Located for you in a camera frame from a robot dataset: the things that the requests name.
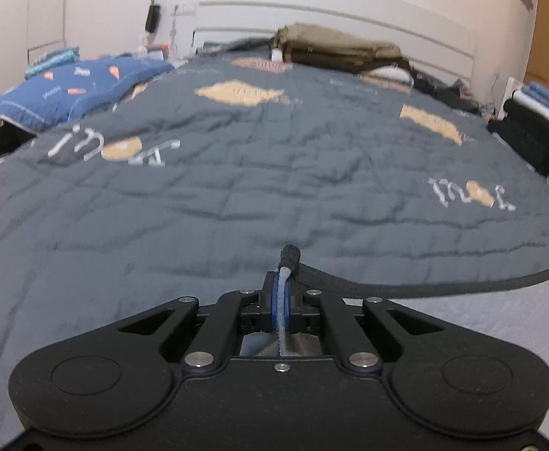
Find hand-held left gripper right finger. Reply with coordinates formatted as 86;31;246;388
288;276;446;375

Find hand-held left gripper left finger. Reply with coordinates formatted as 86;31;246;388
117;271;281;377

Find grey sweatshirt with black trim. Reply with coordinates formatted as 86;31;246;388
237;243;549;433

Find pile of black clothes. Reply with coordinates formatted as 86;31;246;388
410;70;482;114

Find stack of folded clothes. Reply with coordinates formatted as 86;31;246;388
488;82;549;179

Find dark grey printed quilt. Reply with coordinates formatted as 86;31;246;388
0;49;549;433

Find dark brown folded garment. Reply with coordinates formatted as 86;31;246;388
293;51;413;76

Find white folded garment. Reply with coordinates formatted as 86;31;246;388
366;66;413;86

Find dark grey pillow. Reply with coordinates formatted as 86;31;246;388
202;38;275;54

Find khaki folded pants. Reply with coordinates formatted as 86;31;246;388
270;23;402;64

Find blue carrot print pillow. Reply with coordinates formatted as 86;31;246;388
0;54;176;135

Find white bed headboard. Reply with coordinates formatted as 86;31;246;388
192;0;475;85

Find black jacket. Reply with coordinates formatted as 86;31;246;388
0;122;38;184

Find teal patterned folded towel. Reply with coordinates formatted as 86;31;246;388
25;54;80;80

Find white wardrobe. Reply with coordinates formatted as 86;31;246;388
0;0;71;104

